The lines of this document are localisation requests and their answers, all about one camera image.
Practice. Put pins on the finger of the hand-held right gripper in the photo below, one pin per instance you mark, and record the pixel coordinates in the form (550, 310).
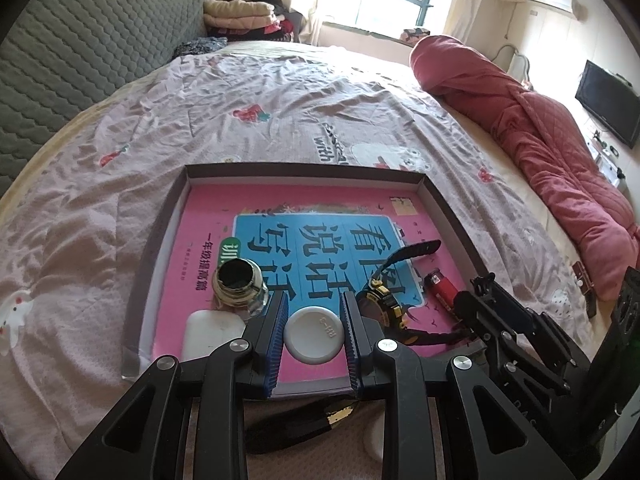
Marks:
(505, 350)
(522, 312)

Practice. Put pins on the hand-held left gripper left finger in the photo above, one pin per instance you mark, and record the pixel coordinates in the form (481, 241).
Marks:
(274, 355)

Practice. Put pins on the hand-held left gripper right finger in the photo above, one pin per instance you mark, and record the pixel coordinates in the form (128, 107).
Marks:
(352, 355)

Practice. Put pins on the white round lid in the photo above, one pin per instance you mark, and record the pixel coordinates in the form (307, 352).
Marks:
(314, 334)

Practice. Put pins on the black hair clip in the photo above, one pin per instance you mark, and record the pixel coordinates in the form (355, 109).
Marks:
(482, 286)

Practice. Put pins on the black and yellow wristwatch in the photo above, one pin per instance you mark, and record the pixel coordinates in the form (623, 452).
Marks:
(384, 302)

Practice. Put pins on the grey cardboard box tray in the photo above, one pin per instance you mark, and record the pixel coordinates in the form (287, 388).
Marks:
(165, 240)

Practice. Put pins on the white rounded case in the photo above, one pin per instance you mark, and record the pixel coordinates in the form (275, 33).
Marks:
(212, 334)

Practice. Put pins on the black belt with gold buckle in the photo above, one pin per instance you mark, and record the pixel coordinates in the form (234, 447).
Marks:
(295, 420)

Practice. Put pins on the metal capped glass bottle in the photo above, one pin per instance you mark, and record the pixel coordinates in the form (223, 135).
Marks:
(239, 287)

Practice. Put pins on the red lighter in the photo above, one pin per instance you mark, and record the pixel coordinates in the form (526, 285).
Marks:
(441, 290)

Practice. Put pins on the white round container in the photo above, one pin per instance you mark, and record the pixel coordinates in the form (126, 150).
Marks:
(374, 437)

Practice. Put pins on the pink book with blue label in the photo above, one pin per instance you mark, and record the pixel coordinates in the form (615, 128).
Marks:
(210, 220)

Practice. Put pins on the red quilted blanket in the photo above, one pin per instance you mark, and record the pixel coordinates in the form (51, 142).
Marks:
(550, 150)

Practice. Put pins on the white television cabinet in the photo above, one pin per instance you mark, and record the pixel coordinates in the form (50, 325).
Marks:
(607, 160)

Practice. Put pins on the black flat television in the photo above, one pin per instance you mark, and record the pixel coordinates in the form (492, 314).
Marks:
(607, 105)

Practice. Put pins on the white metal rack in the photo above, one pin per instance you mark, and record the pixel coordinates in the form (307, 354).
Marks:
(515, 62)

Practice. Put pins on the pink printed bed sheet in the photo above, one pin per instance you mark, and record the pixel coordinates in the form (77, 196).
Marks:
(150, 110)

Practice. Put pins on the dark patterned cloth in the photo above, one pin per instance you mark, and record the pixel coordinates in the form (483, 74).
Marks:
(200, 47)

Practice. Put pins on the cream curtain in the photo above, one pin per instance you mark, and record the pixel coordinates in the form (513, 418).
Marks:
(462, 0)
(310, 0)

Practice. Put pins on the pile of clothes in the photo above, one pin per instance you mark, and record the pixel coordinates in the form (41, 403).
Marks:
(280, 25)

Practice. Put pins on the beige folded blanket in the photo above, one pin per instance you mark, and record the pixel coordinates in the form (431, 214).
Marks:
(237, 12)

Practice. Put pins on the grey quilted sofa backrest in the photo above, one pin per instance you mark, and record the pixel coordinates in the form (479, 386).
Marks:
(75, 45)

